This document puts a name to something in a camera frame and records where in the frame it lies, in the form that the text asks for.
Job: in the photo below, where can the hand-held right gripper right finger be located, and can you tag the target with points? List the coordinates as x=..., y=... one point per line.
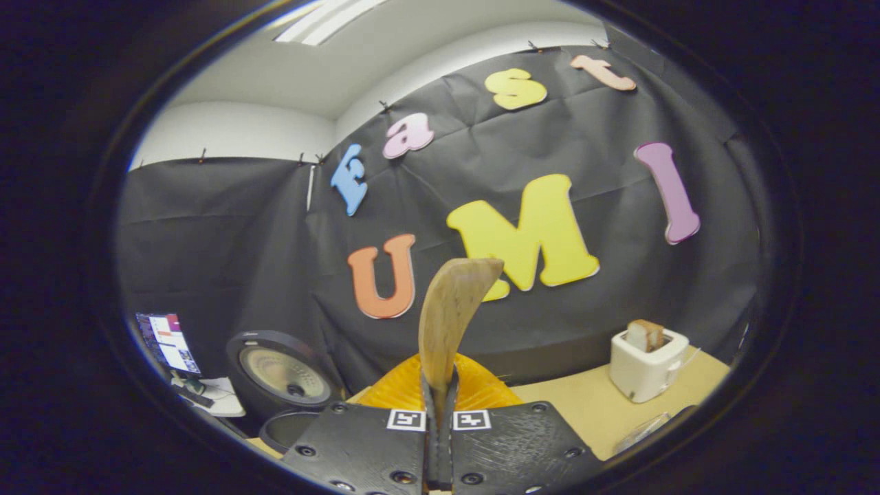
x=522, y=447

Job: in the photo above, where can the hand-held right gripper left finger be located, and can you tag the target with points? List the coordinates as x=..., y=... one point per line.
x=357, y=447

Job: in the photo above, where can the dark grey rice cooker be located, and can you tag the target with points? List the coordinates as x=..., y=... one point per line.
x=285, y=371

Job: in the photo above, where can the wooden spoon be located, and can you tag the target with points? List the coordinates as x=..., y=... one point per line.
x=450, y=309

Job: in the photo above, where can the white side table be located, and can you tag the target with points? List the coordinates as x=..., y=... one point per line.
x=227, y=402

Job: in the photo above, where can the white toaster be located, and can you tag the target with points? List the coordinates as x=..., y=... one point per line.
x=646, y=375

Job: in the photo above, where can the bread slice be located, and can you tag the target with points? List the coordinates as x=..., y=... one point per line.
x=646, y=335

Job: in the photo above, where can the black keyboard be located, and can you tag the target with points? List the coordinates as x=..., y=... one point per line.
x=194, y=397

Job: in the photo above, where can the computer monitor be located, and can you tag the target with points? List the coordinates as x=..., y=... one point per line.
x=168, y=342

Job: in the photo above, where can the black backdrop cloth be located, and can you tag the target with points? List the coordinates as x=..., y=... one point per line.
x=227, y=227

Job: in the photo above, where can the ceiling light panel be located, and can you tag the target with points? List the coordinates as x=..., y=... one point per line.
x=323, y=20

